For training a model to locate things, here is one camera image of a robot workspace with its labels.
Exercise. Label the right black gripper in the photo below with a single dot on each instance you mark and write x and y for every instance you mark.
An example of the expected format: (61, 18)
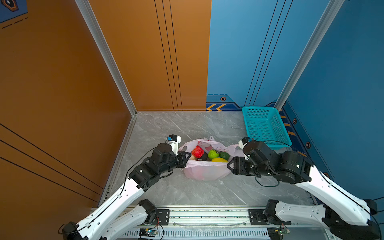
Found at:
(237, 166)

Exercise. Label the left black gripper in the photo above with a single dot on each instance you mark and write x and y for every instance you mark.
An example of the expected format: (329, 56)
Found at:
(183, 161)

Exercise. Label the red dragon fruit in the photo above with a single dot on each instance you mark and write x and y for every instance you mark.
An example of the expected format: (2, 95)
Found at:
(198, 152)

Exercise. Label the teal plastic mesh basket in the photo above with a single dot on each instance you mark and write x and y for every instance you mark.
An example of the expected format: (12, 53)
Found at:
(265, 124)

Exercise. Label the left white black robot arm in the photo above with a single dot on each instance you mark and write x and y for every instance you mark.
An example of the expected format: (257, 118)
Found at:
(106, 223)

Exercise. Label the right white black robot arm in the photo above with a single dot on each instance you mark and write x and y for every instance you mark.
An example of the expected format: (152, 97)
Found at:
(343, 214)

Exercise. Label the dark green avocado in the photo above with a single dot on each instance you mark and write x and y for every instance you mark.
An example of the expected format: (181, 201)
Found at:
(224, 155)

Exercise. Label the yellow mango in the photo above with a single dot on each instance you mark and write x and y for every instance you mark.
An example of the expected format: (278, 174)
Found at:
(219, 160)

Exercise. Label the green apple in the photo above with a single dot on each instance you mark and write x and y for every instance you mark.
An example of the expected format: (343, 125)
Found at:
(213, 154)

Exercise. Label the left green circuit board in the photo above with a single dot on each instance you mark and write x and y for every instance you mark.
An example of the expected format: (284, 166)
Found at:
(148, 234)

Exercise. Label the right small circuit board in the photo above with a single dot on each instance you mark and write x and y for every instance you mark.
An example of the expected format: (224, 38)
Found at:
(278, 234)

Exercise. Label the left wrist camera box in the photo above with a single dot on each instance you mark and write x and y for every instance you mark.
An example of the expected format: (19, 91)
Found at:
(174, 141)

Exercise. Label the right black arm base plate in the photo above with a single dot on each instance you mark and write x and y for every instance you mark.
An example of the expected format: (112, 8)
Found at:
(257, 217)

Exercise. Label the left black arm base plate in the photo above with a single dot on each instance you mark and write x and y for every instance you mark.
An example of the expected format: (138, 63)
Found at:
(161, 216)

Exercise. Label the aluminium front rail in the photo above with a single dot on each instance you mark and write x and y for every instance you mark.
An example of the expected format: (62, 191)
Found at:
(220, 223)

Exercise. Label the right aluminium corner post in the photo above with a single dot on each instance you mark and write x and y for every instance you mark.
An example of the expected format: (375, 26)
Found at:
(317, 36)

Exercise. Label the aluminium corner post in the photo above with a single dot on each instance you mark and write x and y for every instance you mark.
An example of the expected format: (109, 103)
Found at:
(317, 36)
(101, 42)

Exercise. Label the left aluminium corner post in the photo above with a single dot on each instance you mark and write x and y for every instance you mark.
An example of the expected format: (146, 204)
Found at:
(101, 42)

